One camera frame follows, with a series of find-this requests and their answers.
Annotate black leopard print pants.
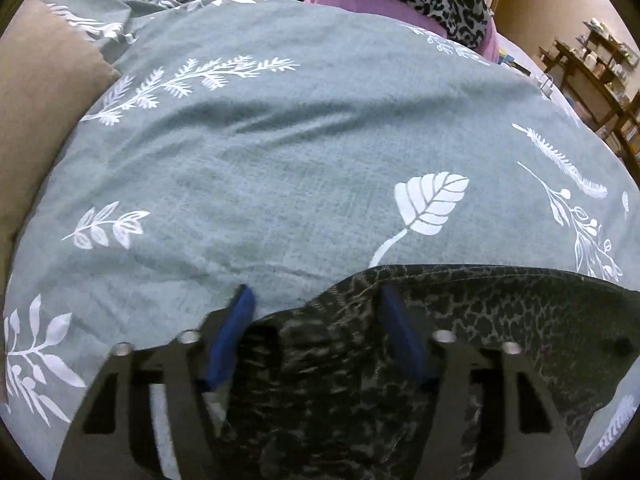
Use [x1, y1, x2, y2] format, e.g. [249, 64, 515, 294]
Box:
[221, 264, 639, 479]

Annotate grey leaf print duvet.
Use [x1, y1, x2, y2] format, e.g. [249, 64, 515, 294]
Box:
[1, 0, 639, 479]

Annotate tan pillow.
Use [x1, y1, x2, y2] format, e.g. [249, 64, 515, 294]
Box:
[1, 0, 119, 285]

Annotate wooden desk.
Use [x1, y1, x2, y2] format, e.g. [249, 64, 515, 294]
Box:
[538, 40, 631, 131]

